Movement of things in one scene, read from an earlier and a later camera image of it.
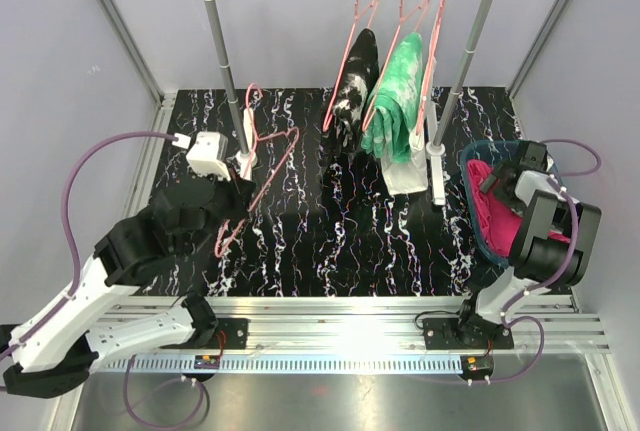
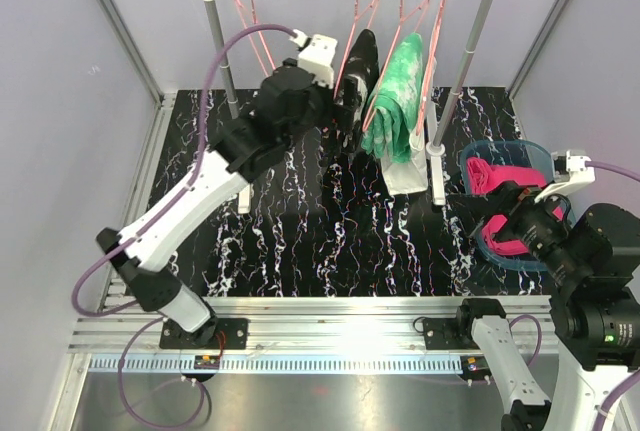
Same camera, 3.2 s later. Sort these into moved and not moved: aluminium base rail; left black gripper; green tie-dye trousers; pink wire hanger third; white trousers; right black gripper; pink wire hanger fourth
Moved: left black gripper; right black gripper
Not moved: pink wire hanger fourth; green tie-dye trousers; white trousers; aluminium base rail; pink wire hanger third
